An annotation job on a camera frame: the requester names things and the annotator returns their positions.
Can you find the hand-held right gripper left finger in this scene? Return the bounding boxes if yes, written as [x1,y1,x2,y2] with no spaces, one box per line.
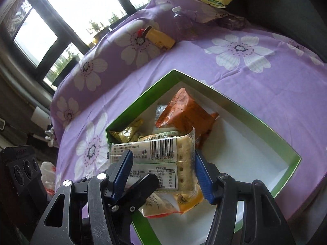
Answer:
[30,150,134,245]

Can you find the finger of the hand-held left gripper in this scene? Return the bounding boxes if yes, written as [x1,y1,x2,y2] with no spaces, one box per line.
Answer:
[110,174,159,235]

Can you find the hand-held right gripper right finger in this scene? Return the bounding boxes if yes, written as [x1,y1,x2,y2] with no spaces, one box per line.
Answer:
[195,150,295,245]

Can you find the red and white snack packet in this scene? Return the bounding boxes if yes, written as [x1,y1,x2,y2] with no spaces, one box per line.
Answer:
[142,193,179,218]

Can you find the orange yellow snack packet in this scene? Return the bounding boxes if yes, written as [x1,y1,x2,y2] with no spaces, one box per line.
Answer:
[174,189,205,213]

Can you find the white labelled cracker packet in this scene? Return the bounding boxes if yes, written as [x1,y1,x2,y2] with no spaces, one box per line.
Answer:
[109,127,205,192]

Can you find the gold yellow snack packet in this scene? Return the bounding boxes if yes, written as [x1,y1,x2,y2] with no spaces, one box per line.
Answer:
[109,119,143,143]

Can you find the green cardboard box white inside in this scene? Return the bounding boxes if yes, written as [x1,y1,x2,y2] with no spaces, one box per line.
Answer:
[105,69,302,245]

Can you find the pale yellow snack packet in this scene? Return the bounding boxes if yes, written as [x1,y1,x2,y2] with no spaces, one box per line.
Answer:
[139,130,179,142]

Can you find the white barcode snack packet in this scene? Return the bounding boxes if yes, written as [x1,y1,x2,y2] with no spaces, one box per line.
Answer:
[155,104,168,121]

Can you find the white plastic bag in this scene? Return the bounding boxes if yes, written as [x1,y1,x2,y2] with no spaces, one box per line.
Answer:
[39,161,58,196]

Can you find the white and black socks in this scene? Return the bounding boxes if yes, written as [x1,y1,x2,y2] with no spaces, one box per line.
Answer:
[45,124,58,147]

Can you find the white cylindrical object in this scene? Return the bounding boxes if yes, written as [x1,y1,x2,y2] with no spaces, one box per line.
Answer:
[31,106,50,124]

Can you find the purple floral bed sheet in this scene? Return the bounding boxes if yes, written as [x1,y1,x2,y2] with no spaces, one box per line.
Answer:
[55,28,327,245]

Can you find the yellow bottle with red cap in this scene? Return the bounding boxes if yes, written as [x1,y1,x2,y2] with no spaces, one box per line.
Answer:
[137,26,176,51]

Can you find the black framed window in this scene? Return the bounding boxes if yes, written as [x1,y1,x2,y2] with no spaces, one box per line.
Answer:
[0,0,184,90]

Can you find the clear plastic water bottle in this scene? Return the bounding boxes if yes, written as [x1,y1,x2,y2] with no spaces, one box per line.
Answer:
[172,6,200,40]

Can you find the dark patterned pouch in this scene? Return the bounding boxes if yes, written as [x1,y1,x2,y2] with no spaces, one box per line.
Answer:
[217,13,249,30]

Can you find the dark upholstered seat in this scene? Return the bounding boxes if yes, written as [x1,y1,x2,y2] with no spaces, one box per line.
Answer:
[225,0,327,64]

